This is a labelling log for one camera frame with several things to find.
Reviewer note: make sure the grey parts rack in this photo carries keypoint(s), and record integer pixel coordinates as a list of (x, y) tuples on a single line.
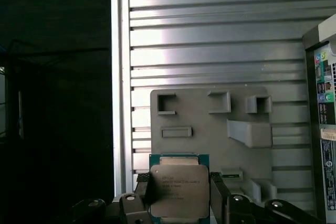
[(204, 134)]

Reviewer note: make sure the CPU with silver top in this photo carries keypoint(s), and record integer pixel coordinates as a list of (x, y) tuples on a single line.
[(178, 187)]

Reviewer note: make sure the green RAM stick on rack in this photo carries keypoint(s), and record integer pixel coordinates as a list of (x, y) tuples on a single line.
[(231, 175)]

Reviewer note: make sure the black open PC case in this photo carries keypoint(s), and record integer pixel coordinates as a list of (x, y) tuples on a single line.
[(311, 103)]

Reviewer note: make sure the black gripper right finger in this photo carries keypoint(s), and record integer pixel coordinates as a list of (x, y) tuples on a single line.
[(219, 203)]

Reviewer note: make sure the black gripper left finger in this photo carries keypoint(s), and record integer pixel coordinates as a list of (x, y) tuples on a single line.
[(140, 203)]

